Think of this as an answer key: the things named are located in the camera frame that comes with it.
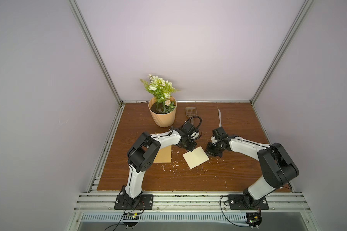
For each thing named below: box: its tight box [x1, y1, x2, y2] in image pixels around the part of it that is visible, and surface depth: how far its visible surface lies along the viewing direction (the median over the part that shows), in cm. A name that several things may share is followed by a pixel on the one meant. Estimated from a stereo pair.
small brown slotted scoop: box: [185, 106, 198, 123], surface depth 116 cm
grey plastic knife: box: [217, 108, 222, 128], surface depth 111 cm
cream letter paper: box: [182, 146, 210, 170], surface depth 90 cm
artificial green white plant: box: [139, 73, 182, 114], surface depth 93 cm
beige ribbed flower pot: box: [147, 96, 177, 128], surface depth 97 cm
